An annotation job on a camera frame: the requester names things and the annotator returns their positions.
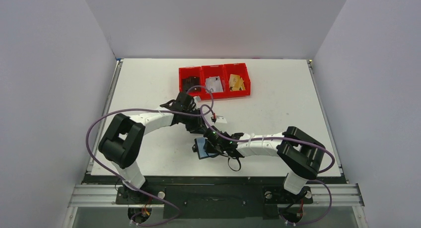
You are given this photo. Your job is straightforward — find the black leather card holder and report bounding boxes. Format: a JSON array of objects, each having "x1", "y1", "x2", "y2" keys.
[{"x1": 192, "y1": 137, "x2": 218, "y2": 159}]

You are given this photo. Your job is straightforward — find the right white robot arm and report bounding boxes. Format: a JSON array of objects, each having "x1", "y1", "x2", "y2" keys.
[{"x1": 204, "y1": 126, "x2": 326, "y2": 202}]

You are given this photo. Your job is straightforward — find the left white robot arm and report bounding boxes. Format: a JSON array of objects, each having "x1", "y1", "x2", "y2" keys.
[{"x1": 98, "y1": 92, "x2": 205, "y2": 203}]

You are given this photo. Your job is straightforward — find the black card holders in bin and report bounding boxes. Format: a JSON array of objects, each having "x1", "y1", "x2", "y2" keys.
[{"x1": 181, "y1": 76, "x2": 200, "y2": 92}]

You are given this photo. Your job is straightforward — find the white cards in bin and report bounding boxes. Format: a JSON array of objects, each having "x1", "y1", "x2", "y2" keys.
[{"x1": 205, "y1": 76, "x2": 223, "y2": 93}]

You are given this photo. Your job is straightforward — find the gold cards in bin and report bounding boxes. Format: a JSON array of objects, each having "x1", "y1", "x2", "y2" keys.
[{"x1": 229, "y1": 74, "x2": 246, "y2": 91}]

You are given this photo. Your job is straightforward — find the left red bin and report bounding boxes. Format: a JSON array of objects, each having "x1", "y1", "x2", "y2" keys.
[{"x1": 178, "y1": 67, "x2": 205, "y2": 100}]

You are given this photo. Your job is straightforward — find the red bin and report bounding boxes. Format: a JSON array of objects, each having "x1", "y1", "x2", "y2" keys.
[
  {"x1": 202, "y1": 65, "x2": 227, "y2": 99},
  {"x1": 222, "y1": 63, "x2": 251, "y2": 98},
  {"x1": 178, "y1": 67, "x2": 205, "y2": 100}
]

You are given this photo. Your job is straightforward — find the middle red bin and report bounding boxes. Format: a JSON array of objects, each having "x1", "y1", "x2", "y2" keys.
[{"x1": 202, "y1": 65, "x2": 227, "y2": 99}]

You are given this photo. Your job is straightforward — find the right red bin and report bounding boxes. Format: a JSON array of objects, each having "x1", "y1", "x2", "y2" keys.
[{"x1": 222, "y1": 63, "x2": 251, "y2": 98}]

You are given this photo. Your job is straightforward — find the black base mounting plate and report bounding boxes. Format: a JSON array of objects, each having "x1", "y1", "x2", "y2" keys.
[{"x1": 82, "y1": 173, "x2": 313, "y2": 220}]

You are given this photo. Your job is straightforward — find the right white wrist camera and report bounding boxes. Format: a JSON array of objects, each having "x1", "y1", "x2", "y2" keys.
[{"x1": 211, "y1": 115, "x2": 227, "y2": 124}]

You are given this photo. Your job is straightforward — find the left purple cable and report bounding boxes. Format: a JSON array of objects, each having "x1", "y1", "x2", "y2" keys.
[{"x1": 85, "y1": 85, "x2": 215, "y2": 227}]

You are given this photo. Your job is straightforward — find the aluminium rail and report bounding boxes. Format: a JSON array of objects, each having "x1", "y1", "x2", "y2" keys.
[{"x1": 69, "y1": 184, "x2": 364, "y2": 208}]

